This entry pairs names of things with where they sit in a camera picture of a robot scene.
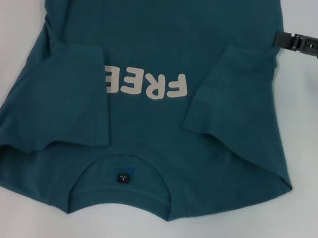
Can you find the teal t-shirt with cream lettering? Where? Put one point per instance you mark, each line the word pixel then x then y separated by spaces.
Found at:
pixel 161 21

